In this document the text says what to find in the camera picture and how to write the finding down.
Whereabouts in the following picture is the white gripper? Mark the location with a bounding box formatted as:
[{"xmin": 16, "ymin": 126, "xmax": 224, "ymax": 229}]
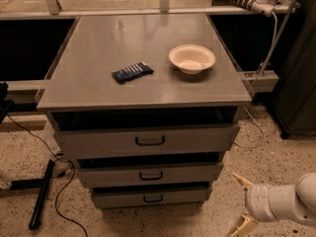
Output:
[{"xmin": 226, "ymin": 172, "xmax": 277, "ymax": 237}]

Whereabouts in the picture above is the grey bottom drawer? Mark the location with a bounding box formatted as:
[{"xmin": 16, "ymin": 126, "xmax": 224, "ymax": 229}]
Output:
[{"xmin": 92, "ymin": 182, "xmax": 211, "ymax": 208}]

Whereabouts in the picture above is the grey drawer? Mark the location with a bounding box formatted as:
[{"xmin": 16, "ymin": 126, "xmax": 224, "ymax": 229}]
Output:
[
  {"xmin": 92, "ymin": 182, "xmax": 211, "ymax": 208},
  {"xmin": 52, "ymin": 108, "xmax": 240, "ymax": 159},
  {"xmin": 78, "ymin": 152, "xmax": 223, "ymax": 188}
]

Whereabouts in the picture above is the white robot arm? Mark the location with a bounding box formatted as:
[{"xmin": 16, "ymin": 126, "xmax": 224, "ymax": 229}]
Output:
[{"xmin": 227, "ymin": 173, "xmax": 316, "ymax": 237}]

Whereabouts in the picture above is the grey middle drawer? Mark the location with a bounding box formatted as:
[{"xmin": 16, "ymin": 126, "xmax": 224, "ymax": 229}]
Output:
[{"xmin": 78, "ymin": 152, "xmax": 223, "ymax": 188}]

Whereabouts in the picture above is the grey top drawer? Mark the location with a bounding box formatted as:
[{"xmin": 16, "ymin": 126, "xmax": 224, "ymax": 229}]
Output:
[{"xmin": 52, "ymin": 108, "xmax": 240, "ymax": 159}]

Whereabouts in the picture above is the grey drawer cabinet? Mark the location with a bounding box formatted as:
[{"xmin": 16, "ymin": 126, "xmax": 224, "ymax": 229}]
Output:
[{"xmin": 38, "ymin": 14, "xmax": 251, "ymax": 121}]

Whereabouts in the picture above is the dark cabinet at right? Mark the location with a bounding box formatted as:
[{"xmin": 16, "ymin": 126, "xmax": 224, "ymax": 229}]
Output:
[{"xmin": 268, "ymin": 0, "xmax": 316, "ymax": 139}]

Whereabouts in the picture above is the dark blue snack packet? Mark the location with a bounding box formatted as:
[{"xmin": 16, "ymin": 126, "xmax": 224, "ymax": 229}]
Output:
[{"xmin": 112, "ymin": 62, "xmax": 154, "ymax": 84}]

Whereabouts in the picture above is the white power strip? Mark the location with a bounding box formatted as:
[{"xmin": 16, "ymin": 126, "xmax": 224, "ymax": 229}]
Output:
[{"xmin": 229, "ymin": 0, "xmax": 275, "ymax": 17}]

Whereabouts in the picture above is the black metal stand leg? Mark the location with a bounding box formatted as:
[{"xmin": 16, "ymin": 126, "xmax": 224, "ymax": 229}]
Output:
[{"xmin": 9, "ymin": 160, "xmax": 55, "ymax": 230}]

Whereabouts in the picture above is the grey aluminium frame rail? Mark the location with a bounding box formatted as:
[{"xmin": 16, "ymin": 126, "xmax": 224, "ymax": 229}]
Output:
[{"xmin": 239, "ymin": 70, "xmax": 278, "ymax": 94}]

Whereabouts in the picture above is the white power cable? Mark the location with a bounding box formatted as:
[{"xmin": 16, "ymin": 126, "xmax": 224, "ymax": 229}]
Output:
[{"xmin": 253, "ymin": 11, "xmax": 279, "ymax": 84}]

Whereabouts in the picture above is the black floor cable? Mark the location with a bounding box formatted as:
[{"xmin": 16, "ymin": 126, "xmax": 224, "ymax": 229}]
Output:
[{"xmin": 5, "ymin": 114, "xmax": 89, "ymax": 237}]

